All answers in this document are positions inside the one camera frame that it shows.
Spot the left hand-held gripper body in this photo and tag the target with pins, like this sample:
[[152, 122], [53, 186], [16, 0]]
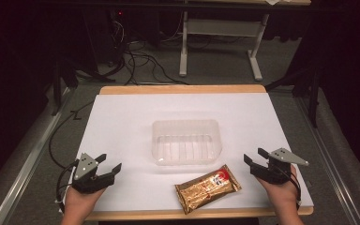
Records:
[[86, 168]]

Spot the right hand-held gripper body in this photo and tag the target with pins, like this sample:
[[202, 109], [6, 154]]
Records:
[[275, 172]]

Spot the gold snack packet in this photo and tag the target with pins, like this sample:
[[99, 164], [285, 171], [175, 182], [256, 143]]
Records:
[[206, 188]]

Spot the clear plastic container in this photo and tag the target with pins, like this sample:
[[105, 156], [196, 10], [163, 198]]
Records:
[[186, 142]]

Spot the person's right hand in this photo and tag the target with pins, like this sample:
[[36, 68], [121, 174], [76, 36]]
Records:
[[282, 195]]

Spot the person's left hand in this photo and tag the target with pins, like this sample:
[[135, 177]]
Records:
[[79, 201]]

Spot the white table sheet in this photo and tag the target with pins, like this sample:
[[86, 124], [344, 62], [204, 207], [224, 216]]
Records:
[[131, 131]]

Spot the black metal stand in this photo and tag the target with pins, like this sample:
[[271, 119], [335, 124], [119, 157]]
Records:
[[312, 87], [59, 81]]

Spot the metal floor rail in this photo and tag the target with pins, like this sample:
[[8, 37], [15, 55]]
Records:
[[28, 162], [328, 162]]

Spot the white desk frame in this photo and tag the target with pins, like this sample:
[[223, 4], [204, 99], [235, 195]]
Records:
[[222, 27]]

